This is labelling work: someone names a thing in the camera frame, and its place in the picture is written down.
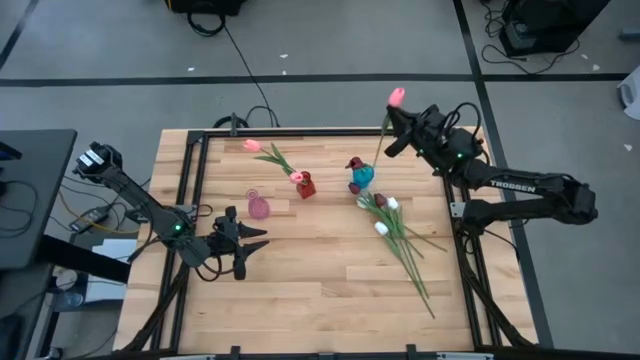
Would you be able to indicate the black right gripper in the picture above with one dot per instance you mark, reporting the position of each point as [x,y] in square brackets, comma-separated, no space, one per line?
[432,132]

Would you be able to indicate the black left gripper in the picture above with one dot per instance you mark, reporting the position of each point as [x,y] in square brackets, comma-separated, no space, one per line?
[230,240]

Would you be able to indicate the pink artificial tulip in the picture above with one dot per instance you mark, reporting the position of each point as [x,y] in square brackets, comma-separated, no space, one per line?
[252,145]
[296,177]
[396,97]

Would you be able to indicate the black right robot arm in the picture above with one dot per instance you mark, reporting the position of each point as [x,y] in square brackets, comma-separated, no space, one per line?
[520,185]

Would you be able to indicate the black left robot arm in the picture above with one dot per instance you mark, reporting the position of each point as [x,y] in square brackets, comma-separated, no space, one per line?
[135,192]

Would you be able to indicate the purple glass vase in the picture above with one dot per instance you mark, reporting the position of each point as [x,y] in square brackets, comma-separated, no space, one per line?
[258,206]

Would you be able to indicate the blue glass vase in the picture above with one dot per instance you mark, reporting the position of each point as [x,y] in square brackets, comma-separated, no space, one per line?
[364,176]

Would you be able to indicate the red glass vase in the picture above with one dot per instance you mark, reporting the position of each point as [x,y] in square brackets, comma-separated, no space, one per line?
[306,189]

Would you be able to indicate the white sheet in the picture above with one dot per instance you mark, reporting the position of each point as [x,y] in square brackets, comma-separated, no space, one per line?
[115,250]

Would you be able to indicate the black power adapter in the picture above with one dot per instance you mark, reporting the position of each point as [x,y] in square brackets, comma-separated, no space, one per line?
[92,216]

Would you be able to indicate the black diagonal bar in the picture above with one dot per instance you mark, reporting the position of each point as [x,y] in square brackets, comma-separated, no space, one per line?
[85,260]

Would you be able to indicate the black equipment case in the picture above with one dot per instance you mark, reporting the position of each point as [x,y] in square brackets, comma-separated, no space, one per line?
[545,25]

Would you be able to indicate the dark grey desk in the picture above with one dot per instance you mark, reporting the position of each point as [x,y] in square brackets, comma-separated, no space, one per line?
[40,200]

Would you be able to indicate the black box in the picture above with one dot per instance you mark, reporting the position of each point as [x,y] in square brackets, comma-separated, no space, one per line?
[205,6]

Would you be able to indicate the white plastic object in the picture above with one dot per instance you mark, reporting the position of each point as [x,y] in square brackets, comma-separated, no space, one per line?
[632,97]

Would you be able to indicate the black flat device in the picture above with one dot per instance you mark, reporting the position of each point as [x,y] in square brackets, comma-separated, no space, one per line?
[7,151]

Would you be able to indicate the black aluminium table frame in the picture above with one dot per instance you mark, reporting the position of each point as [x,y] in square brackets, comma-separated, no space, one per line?
[320,133]

